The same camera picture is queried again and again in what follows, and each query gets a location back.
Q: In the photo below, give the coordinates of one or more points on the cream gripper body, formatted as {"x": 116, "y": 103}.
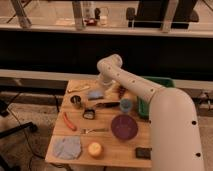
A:
{"x": 102, "y": 88}

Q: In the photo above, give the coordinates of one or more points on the blue sponge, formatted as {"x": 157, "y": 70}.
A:
{"x": 95, "y": 95}

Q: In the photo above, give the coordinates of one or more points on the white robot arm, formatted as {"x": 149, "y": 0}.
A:
{"x": 174, "y": 130}

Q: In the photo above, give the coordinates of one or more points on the white plastic cup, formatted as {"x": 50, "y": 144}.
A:
{"x": 112, "y": 87}

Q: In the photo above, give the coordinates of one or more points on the blue plastic cup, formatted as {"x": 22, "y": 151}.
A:
{"x": 125, "y": 105}

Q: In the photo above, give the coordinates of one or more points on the small metal cup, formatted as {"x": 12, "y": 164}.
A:
{"x": 76, "y": 101}

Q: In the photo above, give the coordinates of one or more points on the bunch of dark grapes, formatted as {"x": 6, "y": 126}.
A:
{"x": 121, "y": 91}

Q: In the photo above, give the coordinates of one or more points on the yellow banana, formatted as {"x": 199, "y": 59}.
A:
{"x": 79, "y": 88}

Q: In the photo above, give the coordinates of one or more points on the purple bowl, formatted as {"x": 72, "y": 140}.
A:
{"x": 124, "y": 127}

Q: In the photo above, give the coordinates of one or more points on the green plastic tray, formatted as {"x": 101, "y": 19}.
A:
{"x": 143, "y": 107}

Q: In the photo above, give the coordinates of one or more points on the metal fork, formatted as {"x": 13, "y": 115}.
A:
{"x": 86, "y": 131}

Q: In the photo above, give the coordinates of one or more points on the yellow apple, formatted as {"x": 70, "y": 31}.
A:
{"x": 95, "y": 149}

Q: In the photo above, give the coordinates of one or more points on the blue folded cloth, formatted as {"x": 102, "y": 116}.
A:
{"x": 67, "y": 148}

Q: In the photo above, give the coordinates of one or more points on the black rectangular block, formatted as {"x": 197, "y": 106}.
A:
{"x": 143, "y": 153}

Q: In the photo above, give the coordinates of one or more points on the black office chair base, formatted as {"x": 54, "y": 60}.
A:
{"x": 30, "y": 125}

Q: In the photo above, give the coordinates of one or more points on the black handled strainer tool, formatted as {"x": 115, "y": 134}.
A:
{"x": 90, "y": 112}

